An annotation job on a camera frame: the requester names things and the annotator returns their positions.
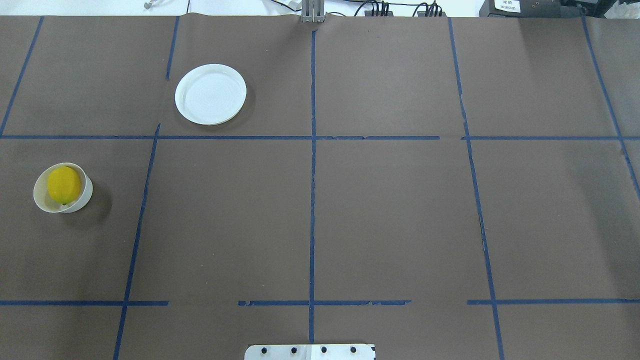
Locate white bowl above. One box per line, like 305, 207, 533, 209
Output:
32, 162, 93, 214

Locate aluminium frame post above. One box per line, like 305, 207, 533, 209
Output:
301, 0, 327, 23

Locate black computer box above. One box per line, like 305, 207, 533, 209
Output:
478, 0, 582, 19

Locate yellow lemon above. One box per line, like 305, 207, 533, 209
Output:
46, 166, 83, 206

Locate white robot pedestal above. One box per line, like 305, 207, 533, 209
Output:
244, 343, 377, 360

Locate white plate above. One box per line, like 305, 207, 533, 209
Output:
174, 63, 248, 126

